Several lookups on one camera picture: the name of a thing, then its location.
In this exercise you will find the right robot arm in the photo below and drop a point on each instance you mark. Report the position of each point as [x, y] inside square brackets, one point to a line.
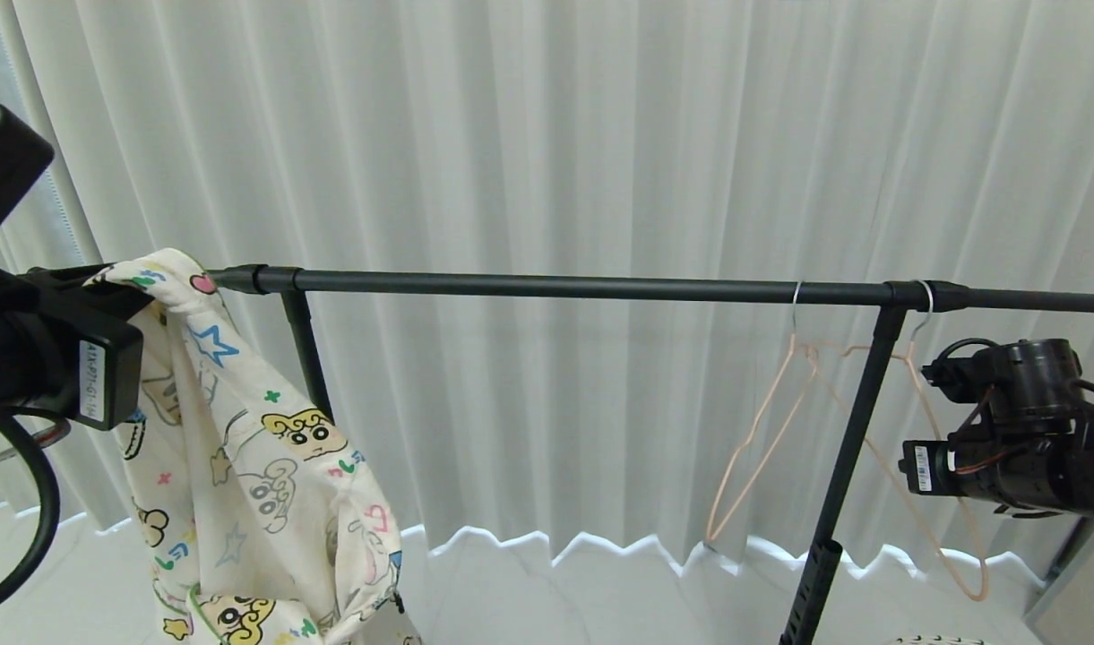
[1039, 385]

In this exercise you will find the white curtain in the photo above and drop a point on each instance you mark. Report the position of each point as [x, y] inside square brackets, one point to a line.
[546, 134]

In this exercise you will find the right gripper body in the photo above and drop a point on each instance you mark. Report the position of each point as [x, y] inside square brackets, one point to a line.
[968, 470]

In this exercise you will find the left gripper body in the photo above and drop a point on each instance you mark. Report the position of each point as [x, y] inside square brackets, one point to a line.
[107, 376]

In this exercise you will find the pink clothes hanger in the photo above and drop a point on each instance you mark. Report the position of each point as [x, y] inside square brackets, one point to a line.
[977, 555]
[794, 313]

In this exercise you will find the cream printed garment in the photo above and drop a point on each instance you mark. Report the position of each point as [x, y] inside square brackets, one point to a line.
[260, 502]

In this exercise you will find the white laundry basket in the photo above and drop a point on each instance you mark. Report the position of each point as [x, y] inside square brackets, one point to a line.
[936, 640]

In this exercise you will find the black clothes rack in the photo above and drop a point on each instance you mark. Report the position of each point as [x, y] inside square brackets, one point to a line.
[600, 287]

